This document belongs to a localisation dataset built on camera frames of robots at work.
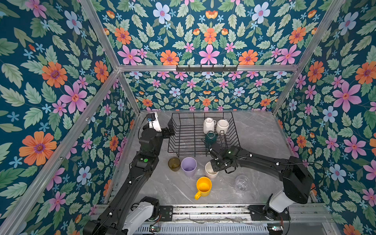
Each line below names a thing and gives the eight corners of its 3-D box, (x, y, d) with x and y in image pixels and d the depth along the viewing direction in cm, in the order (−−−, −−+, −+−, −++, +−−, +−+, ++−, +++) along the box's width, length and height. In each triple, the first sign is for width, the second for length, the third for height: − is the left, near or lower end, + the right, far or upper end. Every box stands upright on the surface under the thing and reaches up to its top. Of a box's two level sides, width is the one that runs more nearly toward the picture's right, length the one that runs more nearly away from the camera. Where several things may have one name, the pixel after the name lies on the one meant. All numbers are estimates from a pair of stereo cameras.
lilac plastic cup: (182, 178, 87) (180, 170, 77) (183, 165, 92) (181, 156, 82) (196, 178, 87) (196, 170, 77) (197, 165, 92) (196, 156, 82)
